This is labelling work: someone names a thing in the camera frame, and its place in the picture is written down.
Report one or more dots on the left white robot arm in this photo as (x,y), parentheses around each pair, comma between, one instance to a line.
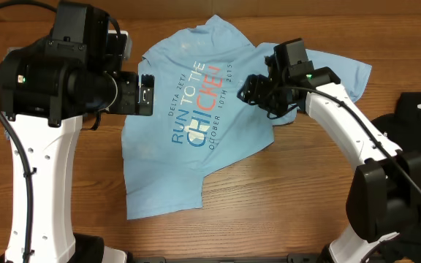
(46,90)

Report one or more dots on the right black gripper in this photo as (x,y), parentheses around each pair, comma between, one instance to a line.
(255,93)

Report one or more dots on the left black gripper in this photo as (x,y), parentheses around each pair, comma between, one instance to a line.
(128,105)

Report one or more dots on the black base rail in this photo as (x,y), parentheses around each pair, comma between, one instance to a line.
(225,259)

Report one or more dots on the light blue printed t-shirt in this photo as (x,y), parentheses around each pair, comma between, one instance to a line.
(198,124)

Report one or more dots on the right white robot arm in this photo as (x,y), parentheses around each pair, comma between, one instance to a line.
(384,199)

